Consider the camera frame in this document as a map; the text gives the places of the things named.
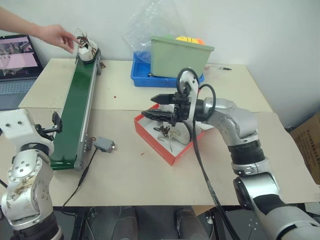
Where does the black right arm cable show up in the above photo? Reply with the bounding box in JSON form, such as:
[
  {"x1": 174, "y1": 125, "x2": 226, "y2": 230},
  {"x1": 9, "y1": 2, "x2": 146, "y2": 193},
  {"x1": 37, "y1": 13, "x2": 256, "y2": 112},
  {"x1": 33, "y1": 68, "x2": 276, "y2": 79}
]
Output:
[{"x1": 196, "y1": 83, "x2": 241, "y2": 240}]

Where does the red shoebox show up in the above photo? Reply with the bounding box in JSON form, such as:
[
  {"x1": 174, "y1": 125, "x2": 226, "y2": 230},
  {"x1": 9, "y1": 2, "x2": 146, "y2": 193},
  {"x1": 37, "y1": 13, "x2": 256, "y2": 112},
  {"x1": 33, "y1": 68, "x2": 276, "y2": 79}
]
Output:
[{"x1": 133, "y1": 103, "x2": 212, "y2": 167}]

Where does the grey laptop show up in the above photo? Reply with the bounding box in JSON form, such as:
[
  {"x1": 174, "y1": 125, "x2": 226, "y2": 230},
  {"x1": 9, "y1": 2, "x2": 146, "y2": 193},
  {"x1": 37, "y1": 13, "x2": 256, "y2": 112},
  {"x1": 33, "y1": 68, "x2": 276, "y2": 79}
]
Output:
[{"x1": 0, "y1": 34, "x2": 46, "y2": 111}]

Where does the dark rounded shape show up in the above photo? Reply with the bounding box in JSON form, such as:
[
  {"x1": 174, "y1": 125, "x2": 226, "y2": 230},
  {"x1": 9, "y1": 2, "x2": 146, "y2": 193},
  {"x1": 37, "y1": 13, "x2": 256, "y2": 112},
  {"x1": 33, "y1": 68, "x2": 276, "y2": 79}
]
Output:
[
  {"x1": 109, "y1": 205, "x2": 139, "y2": 240},
  {"x1": 174, "y1": 208, "x2": 209, "y2": 240}
]

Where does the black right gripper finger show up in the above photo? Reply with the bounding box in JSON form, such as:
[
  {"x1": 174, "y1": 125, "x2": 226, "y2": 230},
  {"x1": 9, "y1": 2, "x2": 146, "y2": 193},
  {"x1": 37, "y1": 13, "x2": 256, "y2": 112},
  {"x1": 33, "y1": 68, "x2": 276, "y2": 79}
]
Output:
[
  {"x1": 150, "y1": 93, "x2": 176, "y2": 105},
  {"x1": 140, "y1": 108, "x2": 176, "y2": 123}
]

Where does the green conveyor belt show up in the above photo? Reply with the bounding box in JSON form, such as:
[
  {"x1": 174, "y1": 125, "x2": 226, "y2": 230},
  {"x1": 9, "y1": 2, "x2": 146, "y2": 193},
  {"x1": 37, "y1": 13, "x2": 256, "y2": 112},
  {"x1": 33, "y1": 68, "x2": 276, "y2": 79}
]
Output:
[{"x1": 49, "y1": 48, "x2": 103, "y2": 172}]

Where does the grey conveyor control box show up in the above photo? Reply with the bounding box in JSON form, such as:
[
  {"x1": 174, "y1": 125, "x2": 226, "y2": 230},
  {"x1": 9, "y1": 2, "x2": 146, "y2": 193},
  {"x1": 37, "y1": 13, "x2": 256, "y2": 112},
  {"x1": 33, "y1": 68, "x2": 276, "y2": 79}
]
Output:
[{"x1": 92, "y1": 136, "x2": 117, "y2": 154}]

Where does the brown cardboard box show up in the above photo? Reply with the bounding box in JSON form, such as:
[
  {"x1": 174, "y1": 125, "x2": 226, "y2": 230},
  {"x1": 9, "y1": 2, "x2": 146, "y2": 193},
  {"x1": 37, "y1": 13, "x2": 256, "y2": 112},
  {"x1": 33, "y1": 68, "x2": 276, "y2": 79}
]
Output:
[{"x1": 289, "y1": 111, "x2": 320, "y2": 186}]

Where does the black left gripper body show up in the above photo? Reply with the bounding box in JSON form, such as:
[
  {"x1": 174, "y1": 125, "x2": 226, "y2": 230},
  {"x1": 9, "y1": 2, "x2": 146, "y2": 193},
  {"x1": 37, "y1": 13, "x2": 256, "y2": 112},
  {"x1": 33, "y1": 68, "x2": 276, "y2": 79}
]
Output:
[{"x1": 34, "y1": 123, "x2": 55, "y2": 142}]

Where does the white shoe with brown laces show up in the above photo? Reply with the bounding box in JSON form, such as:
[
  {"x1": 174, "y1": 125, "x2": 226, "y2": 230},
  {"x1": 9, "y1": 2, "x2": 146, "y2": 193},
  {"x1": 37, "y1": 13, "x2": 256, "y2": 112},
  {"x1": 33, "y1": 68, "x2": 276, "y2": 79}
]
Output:
[
  {"x1": 74, "y1": 31, "x2": 100, "y2": 64},
  {"x1": 152, "y1": 121, "x2": 195, "y2": 154}
]

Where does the green plastic bin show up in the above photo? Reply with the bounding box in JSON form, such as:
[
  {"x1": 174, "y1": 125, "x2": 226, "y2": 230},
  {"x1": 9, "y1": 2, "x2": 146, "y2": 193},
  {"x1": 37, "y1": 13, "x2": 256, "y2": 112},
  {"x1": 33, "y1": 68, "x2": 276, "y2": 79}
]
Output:
[{"x1": 149, "y1": 35, "x2": 216, "y2": 79}]

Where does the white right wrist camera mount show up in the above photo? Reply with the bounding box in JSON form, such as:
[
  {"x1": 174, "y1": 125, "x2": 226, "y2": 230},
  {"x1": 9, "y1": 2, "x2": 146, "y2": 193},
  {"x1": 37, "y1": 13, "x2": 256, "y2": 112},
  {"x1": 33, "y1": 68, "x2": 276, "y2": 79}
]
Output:
[{"x1": 176, "y1": 70, "x2": 201, "y2": 126}]

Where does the black conveyor cable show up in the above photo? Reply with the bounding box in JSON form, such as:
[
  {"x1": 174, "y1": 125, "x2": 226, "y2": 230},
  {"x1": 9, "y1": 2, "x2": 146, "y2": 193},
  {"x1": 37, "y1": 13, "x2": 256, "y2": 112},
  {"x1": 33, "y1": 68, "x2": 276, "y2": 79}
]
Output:
[{"x1": 60, "y1": 148, "x2": 98, "y2": 217}]

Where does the yellow toy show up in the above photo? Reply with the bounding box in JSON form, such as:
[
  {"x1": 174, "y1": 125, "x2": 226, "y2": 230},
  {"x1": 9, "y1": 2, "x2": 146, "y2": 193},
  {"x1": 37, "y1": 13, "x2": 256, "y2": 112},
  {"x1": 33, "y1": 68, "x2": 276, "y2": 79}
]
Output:
[{"x1": 175, "y1": 35, "x2": 199, "y2": 44}]

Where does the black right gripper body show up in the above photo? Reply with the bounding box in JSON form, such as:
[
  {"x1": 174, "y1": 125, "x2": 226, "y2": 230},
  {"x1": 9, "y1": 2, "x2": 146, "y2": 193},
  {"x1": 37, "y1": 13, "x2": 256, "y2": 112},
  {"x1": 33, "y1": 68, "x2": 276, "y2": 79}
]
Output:
[{"x1": 170, "y1": 91, "x2": 194, "y2": 126}]

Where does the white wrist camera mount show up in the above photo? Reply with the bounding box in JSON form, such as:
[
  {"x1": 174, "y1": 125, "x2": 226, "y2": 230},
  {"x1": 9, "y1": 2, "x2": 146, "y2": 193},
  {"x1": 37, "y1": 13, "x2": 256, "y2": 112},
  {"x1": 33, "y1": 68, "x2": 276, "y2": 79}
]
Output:
[
  {"x1": 176, "y1": 70, "x2": 201, "y2": 126},
  {"x1": 0, "y1": 108, "x2": 42, "y2": 141}
]

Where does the person's bare hand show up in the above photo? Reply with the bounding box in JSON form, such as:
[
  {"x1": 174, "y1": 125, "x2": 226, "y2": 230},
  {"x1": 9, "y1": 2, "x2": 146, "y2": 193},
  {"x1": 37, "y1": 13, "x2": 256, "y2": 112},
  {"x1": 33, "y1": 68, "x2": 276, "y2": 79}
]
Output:
[{"x1": 37, "y1": 24, "x2": 79, "y2": 54}]

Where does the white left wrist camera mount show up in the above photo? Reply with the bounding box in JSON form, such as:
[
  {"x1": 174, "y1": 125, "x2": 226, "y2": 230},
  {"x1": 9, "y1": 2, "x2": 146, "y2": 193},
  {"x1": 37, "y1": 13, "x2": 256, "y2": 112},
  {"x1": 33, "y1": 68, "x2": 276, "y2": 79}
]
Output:
[{"x1": 0, "y1": 108, "x2": 42, "y2": 141}]

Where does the clear plastic bag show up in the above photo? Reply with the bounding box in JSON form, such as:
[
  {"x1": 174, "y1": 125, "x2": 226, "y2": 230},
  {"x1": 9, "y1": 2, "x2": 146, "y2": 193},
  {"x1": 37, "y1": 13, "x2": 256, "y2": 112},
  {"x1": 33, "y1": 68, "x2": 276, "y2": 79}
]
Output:
[{"x1": 121, "y1": 0, "x2": 186, "y2": 66}]

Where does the blue plastic tray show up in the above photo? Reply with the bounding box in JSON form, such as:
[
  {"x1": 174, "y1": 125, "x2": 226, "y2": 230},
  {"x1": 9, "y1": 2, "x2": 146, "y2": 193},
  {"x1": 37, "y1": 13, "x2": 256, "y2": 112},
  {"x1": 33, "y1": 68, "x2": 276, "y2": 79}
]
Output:
[{"x1": 130, "y1": 50, "x2": 206, "y2": 89}]

